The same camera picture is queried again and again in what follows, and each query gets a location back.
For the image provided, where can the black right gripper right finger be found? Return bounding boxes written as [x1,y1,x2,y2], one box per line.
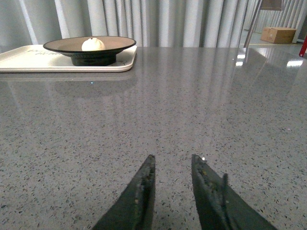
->
[191,154,276,230]

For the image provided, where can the grey pleated curtain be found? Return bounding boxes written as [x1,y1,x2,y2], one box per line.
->
[0,0,307,48]

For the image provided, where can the metal frame leg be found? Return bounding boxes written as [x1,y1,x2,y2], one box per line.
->
[244,0,283,48]

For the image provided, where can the white steamed bun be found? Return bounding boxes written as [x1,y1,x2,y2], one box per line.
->
[81,37,106,51]

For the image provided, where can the cardboard box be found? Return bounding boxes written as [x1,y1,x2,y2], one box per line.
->
[260,27,296,44]

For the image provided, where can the tan plate with black rim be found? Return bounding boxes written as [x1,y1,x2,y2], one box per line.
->
[43,36,136,66]

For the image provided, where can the red metal stand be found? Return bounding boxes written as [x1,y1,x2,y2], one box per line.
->
[299,36,307,57]

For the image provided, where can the cream bear print tray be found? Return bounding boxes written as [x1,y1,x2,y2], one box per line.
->
[0,45,137,73]

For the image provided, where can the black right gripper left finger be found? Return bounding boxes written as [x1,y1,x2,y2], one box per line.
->
[93,155,155,230]

